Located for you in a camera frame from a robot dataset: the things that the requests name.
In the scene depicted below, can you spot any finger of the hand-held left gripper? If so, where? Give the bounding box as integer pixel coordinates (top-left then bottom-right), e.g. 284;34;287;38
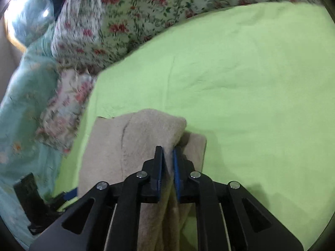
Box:
51;187;79;207

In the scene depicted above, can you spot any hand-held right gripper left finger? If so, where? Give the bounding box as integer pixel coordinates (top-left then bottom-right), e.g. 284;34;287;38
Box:
28;146;164;251

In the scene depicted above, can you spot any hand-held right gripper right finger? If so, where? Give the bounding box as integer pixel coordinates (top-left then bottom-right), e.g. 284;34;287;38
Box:
173;146;304;251

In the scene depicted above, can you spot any beige patterned knit sweater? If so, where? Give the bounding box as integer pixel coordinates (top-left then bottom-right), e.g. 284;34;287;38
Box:
77;108;207;251

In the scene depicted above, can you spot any teal floral blanket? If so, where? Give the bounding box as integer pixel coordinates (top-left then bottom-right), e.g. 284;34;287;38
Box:
0;35;63;249

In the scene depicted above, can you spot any ruffled floral pillow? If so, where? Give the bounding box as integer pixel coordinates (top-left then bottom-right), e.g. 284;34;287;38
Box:
37;69;101;156

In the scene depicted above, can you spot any light green bed sheet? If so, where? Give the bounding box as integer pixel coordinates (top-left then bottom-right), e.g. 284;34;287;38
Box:
51;1;335;251

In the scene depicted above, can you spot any red floral white quilt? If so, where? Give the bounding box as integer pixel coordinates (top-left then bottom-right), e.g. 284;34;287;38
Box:
51;0;322;74

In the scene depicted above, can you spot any glossy grey bag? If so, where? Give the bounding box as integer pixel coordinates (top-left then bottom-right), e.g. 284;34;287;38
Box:
9;0;57;49

